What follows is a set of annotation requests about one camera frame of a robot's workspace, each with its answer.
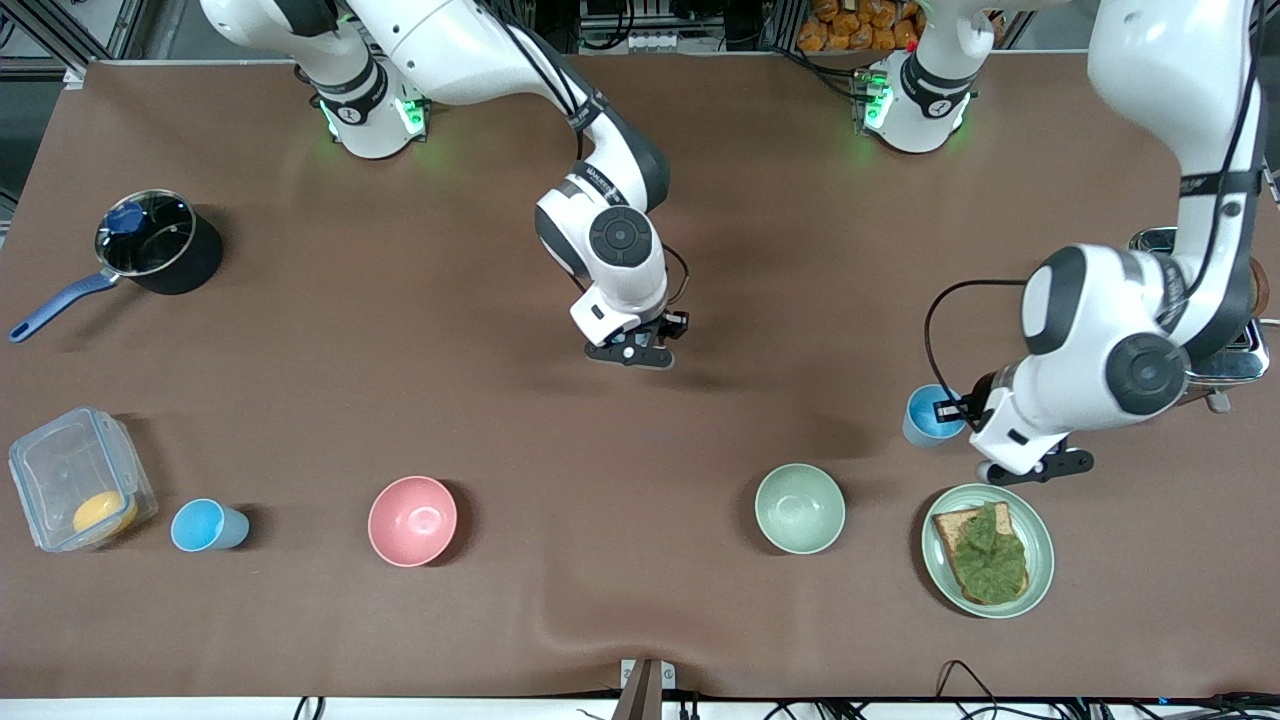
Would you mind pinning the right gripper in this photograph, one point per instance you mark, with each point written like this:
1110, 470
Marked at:
668, 325

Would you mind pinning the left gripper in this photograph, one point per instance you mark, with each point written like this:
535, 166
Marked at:
972, 405

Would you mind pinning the blue plastic cup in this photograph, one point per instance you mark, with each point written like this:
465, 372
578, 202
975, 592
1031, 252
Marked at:
205, 525
920, 428

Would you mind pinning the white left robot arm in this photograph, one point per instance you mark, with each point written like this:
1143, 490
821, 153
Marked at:
1150, 60

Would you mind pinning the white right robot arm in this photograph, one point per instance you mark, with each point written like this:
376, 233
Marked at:
450, 40

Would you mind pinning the toast slice under lettuce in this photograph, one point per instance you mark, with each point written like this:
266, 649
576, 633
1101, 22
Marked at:
950, 530

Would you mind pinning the green lettuce leaf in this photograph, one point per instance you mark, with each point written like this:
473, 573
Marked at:
990, 565

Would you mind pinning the pale green plate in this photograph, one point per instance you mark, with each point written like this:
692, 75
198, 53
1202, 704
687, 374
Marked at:
1042, 555

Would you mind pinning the pale green bowl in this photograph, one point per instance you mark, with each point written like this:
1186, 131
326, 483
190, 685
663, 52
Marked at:
800, 508

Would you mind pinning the white power strip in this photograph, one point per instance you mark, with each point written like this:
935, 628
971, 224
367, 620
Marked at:
650, 42

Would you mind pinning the cream and chrome toaster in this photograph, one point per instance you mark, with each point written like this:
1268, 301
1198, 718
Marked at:
1235, 362

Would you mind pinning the pink bowl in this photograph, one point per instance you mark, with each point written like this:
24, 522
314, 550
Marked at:
412, 520

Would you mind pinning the bag of orange buns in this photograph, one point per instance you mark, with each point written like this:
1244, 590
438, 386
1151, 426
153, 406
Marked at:
850, 30

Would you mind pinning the metal table clamp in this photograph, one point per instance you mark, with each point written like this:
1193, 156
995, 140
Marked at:
645, 690

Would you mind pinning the glass lid with blue knob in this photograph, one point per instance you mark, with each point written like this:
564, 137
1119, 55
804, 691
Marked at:
160, 240

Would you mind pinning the yellow round fruit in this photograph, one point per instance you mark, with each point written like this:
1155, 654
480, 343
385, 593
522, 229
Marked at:
103, 515

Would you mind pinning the clear plastic container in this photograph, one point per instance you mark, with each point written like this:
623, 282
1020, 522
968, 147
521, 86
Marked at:
60, 470

